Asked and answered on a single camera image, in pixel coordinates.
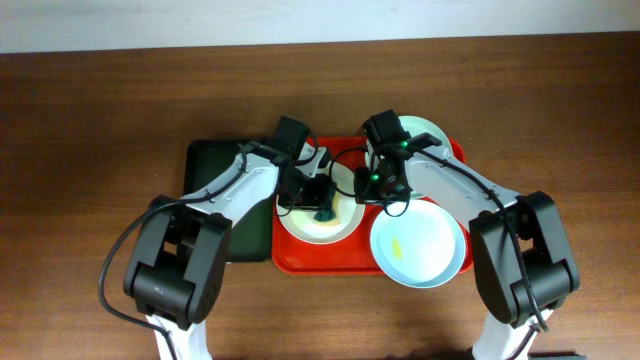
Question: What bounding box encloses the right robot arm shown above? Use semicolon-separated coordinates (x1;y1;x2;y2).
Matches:
355;130;580;359

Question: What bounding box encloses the mint green plate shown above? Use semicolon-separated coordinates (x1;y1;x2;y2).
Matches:
364;115;454;200

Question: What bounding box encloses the light blue plate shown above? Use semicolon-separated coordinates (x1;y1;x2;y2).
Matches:
369;200;467;289

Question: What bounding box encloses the green yellow sponge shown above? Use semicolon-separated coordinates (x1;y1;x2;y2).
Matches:
314;188;339;223

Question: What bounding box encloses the red plastic tray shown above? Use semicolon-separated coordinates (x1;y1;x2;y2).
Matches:
271;137;473;275

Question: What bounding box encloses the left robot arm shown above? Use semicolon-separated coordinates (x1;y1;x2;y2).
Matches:
123;141;330;359

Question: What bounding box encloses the white plate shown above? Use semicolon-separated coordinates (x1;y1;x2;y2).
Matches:
276;163;365;245

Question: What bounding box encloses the dark green tray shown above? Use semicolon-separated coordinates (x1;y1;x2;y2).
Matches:
183;140;273;263

